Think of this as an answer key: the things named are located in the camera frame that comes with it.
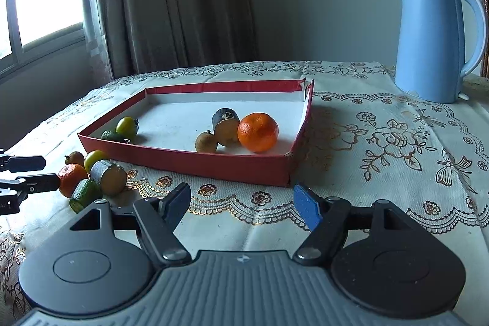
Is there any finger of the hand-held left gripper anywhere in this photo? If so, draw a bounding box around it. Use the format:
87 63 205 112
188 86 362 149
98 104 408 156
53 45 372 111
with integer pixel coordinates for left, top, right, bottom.
0 173 61 196
0 149 47 174

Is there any small green fruit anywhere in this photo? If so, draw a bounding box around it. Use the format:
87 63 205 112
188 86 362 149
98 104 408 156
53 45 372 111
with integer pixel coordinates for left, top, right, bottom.
84 149 109 174
115 116 139 137

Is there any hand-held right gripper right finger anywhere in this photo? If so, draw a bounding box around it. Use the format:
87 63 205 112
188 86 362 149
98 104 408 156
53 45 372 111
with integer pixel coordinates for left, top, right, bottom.
292 183 418 267

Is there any dark sugarcane piece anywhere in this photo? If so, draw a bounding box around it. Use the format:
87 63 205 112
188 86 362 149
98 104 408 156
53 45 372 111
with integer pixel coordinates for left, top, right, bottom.
90 159 128 197
212 108 241 147

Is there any red cardboard box tray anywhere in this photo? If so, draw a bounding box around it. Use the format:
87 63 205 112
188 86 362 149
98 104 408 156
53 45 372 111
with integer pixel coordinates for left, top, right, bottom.
77 79 316 188

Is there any dark green lime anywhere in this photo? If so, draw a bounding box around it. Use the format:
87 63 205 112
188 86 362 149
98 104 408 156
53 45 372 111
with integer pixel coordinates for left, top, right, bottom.
101 130 129 144

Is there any green cucumber piece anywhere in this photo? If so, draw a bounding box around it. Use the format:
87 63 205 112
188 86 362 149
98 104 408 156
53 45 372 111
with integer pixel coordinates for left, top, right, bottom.
69 179 103 214

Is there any orange mandarin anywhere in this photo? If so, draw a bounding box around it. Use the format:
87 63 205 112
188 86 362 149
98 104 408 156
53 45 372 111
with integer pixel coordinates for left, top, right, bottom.
237 112 280 153
58 163 89 199

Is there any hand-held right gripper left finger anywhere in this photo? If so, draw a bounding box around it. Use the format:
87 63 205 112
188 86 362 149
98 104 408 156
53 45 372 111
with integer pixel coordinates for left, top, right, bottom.
70 182 192 268

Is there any blue electric kettle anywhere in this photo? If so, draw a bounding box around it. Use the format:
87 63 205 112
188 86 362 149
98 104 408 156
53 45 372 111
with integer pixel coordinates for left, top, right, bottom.
394 0 487 104

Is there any window frame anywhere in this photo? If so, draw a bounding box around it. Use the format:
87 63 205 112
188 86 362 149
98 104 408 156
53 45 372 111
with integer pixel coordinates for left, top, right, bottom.
0 0 97 83

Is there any brown patterned curtain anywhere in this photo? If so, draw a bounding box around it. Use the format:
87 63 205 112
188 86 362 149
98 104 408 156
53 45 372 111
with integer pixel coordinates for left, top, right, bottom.
79 0 257 81

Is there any small brown fruit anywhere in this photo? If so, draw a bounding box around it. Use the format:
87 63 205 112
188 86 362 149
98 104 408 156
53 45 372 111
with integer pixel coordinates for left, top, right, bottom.
64 151 85 167
195 131 218 153

